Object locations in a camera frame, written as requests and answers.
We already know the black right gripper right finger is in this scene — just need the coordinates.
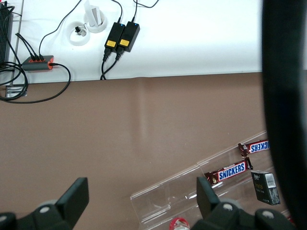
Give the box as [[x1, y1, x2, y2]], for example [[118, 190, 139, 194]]
[[191, 176, 296, 230]]

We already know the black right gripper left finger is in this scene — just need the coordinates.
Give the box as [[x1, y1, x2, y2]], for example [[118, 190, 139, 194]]
[[0, 177, 90, 230]]

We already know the clear acrylic display stand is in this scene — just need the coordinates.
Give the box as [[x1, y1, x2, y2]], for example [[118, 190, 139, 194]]
[[130, 130, 293, 226]]

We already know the Snickers bar full logo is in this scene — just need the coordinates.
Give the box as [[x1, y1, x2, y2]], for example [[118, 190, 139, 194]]
[[203, 157, 254, 187]]

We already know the red white bottle cap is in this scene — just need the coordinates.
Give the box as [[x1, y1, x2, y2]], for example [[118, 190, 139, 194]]
[[169, 217, 191, 230]]

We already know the small black barcode box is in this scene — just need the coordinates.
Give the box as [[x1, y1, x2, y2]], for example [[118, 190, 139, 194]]
[[250, 169, 281, 206]]

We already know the brown table mat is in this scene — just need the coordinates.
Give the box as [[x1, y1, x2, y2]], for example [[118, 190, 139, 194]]
[[0, 72, 272, 230]]

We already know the Snickers bar partly covered logo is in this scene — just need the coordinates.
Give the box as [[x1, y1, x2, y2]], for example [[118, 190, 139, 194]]
[[237, 139, 270, 159]]

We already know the grey orange USB hub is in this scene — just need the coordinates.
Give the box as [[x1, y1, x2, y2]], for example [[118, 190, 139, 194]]
[[21, 55, 55, 72]]

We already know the black power adapter yellow label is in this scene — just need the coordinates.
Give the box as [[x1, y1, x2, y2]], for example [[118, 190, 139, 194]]
[[104, 22, 126, 50], [117, 21, 141, 53]]

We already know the black ribbed device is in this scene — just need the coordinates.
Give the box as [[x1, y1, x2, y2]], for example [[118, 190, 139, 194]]
[[0, 1, 14, 63]]

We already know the white folded paper piece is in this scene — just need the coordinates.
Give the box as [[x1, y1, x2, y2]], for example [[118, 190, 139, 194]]
[[83, 0, 103, 27]]

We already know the silver metal bracket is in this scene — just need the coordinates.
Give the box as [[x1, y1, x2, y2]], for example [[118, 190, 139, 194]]
[[5, 84, 27, 98]]

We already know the long black hub side cable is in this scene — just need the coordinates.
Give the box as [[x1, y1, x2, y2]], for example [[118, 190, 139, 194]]
[[0, 62, 72, 104]]

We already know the thick black blurred cable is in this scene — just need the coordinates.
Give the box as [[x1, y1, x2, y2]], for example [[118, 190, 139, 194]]
[[260, 0, 307, 230]]

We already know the black looped cable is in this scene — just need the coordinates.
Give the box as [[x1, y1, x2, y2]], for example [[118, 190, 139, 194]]
[[0, 4, 29, 100]]

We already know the black adapter mains cable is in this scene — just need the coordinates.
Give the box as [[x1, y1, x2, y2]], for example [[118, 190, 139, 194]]
[[101, 49, 124, 81], [100, 47, 112, 81]]

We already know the aluminium profile rail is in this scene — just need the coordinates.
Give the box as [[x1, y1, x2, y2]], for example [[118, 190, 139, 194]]
[[11, 0, 25, 85]]

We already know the long black USB cable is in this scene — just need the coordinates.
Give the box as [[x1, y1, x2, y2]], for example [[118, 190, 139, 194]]
[[38, 0, 83, 61]]

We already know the black adapter output cable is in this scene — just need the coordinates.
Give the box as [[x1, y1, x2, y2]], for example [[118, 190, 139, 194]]
[[111, 0, 124, 23], [131, 0, 160, 23]]

